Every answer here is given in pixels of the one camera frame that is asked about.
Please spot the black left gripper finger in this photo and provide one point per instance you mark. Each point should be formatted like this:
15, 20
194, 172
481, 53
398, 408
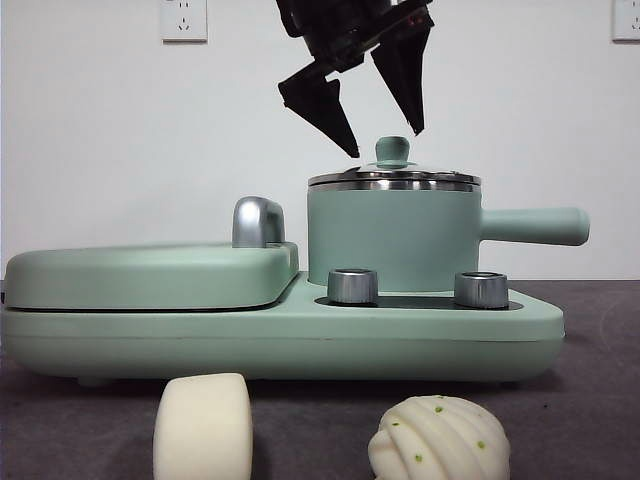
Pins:
407, 75
320, 105

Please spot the glass pot lid green knob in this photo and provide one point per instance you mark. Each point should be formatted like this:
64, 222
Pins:
392, 150

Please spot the smooth white steamed bun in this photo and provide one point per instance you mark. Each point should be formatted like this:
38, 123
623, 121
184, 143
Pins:
202, 430

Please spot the twisted white bun green flecks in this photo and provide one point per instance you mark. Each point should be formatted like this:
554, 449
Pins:
440, 440

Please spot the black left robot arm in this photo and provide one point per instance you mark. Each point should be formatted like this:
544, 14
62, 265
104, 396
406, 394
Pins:
330, 25

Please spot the silver control knob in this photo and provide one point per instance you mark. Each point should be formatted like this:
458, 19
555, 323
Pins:
481, 291
352, 287

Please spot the black control panel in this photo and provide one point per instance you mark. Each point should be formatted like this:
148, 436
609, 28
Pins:
415, 301

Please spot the green hinged grill cover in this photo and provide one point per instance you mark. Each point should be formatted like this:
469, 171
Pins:
150, 275

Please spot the green breakfast machine base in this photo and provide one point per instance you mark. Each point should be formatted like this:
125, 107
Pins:
300, 345

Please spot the white wall socket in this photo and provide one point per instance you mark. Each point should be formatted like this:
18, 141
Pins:
627, 20
184, 20

